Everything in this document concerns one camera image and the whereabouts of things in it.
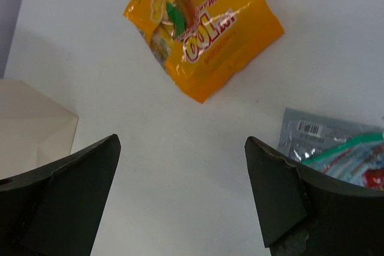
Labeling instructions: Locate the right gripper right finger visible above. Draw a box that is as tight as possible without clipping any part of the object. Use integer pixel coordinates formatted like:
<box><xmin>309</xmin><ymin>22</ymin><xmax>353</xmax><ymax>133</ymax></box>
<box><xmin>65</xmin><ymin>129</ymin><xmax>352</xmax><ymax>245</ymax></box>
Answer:
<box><xmin>245</xmin><ymin>137</ymin><xmax>383</xmax><ymax>255</ymax></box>

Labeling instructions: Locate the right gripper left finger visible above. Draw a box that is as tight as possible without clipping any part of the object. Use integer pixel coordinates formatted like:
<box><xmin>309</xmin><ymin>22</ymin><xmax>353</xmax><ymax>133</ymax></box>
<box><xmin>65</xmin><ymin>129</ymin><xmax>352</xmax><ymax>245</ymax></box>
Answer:
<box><xmin>1</xmin><ymin>134</ymin><xmax>121</xmax><ymax>255</ymax></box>

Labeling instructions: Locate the orange yellow snack bag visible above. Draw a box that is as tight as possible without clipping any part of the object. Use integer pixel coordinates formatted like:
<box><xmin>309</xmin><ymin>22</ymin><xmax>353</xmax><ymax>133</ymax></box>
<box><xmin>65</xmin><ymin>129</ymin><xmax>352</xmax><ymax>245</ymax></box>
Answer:
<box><xmin>124</xmin><ymin>0</ymin><xmax>284</xmax><ymax>103</ymax></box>

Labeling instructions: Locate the teal fruit candy bag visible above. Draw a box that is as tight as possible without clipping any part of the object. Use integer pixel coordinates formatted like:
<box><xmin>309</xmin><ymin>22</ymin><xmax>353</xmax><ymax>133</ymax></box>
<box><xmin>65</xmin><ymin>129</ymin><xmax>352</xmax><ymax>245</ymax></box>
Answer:
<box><xmin>278</xmin><ymin>109</ymin><xmax>383</xmax><ymax>190</ymax></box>

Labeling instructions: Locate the beige paper bag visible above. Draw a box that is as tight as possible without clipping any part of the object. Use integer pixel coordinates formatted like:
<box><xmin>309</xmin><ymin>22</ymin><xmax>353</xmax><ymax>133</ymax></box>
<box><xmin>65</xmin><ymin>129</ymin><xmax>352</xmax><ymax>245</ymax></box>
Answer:
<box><xmin>1</xmin><ymin>79</ymin><xmax>78</xmax><ymax>179</ymax></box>

